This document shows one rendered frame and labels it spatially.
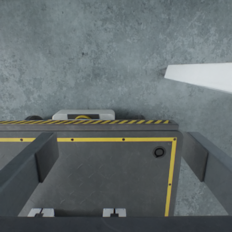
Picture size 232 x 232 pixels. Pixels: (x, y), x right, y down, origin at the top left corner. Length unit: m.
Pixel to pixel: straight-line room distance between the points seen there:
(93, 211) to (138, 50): 0.68
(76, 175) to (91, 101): 0.37
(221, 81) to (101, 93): 0.56
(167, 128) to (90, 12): 0.58
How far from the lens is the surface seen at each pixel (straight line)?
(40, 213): 0.72
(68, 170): 0.60
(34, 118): 0.81
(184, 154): 0.17
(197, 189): 1.15
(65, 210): 0.71
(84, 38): 0.82
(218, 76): 0.40
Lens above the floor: 0.80
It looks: 74 degrees down
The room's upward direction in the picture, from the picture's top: 180 degrees clockwise
